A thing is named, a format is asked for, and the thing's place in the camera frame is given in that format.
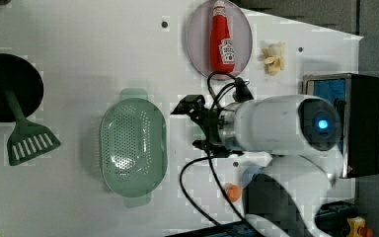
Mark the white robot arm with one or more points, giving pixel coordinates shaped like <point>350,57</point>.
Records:
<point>301,134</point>

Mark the yellow toy banana peel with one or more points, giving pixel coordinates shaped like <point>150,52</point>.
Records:
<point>274,60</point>

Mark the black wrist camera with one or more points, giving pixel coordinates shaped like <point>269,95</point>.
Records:
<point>189,104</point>

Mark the blue bowl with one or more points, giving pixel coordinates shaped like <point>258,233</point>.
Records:
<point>249,174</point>

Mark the green slotted spatula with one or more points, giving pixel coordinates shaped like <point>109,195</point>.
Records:
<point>28,139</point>

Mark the black toaster oven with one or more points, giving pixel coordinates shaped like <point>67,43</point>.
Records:
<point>356,98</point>

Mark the red ketchup bottle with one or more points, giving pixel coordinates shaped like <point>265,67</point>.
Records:
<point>222,52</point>

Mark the yellow toy figure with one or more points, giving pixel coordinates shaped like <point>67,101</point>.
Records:
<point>358,228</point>

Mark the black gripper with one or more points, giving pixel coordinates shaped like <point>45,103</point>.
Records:
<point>212,145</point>

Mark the black round pan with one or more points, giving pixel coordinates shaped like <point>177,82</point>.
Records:
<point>24,80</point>

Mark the orange toy fruit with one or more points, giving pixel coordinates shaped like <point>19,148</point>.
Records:
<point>233,192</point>

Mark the green plastic strainer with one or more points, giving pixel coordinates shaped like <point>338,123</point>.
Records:
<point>133,147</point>

